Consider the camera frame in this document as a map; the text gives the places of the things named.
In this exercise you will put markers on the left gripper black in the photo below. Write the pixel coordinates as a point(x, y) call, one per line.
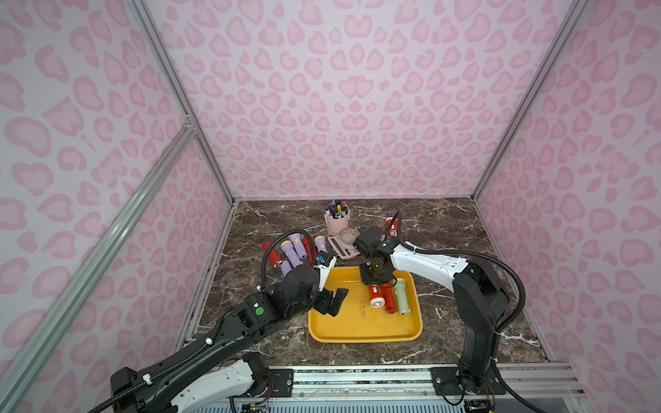
point(328, 298)

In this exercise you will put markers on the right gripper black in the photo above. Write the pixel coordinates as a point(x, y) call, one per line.
point(373, 271)

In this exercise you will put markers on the plain red flashlight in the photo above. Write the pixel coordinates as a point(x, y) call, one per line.
point(387, 291)

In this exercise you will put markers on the red white flashlight emblem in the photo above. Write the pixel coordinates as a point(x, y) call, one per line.
point(376, 298)

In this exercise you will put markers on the pale green flashlight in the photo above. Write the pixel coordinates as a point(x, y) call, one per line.
point(400, 293)

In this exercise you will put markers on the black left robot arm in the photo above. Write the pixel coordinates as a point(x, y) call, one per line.
point(218, 365)

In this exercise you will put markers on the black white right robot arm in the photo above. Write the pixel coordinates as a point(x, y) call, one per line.
point(479, 295)

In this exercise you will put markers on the yellow plastic tray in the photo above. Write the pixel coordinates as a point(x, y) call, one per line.
point(358, 321)

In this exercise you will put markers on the pink calculator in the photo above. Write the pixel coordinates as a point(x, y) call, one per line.
point(342, 250)

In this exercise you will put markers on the beige tape roll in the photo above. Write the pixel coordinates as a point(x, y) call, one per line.
point(349, 235)

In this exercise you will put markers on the red flashlight between purple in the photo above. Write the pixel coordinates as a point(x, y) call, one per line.
point(309, 250)

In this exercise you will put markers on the pink metal pen bucket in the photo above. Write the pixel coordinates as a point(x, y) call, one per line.
point(337, 217)

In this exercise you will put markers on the purple flashlight near calculator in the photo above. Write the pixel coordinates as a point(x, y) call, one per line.
point(320, 244)

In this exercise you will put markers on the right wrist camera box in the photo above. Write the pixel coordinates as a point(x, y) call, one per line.
point(365, 240)

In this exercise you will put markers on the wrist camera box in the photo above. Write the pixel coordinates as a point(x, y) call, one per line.
point(326, 263)
point(365, 240)

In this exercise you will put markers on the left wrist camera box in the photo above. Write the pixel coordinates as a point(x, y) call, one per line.
point(326, 263)

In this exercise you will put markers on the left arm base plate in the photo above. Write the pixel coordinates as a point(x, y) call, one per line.
point(277, 383)

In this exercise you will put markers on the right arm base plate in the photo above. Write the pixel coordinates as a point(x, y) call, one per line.
point(450, 382)

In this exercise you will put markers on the aluminium front rail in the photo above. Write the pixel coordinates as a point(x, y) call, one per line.
point(552, 387)

